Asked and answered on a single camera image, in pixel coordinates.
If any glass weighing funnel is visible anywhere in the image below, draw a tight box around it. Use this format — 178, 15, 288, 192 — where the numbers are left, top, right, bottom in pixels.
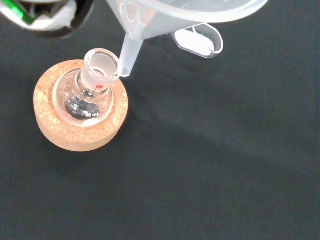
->
169, 22, 224, 60

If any cork ring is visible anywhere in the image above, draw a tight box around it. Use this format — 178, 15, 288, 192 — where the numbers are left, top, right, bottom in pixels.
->
32, 58, 129, 153

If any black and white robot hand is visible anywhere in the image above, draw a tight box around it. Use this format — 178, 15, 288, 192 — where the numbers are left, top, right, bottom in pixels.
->
0, 0, 95, 39

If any black cloth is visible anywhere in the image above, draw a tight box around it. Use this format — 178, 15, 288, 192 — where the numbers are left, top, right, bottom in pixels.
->
0, 0, 320, 240

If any glass round-bottom flask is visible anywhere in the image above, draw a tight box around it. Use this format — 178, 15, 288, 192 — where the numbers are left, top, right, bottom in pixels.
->
52, 48, 124, 127

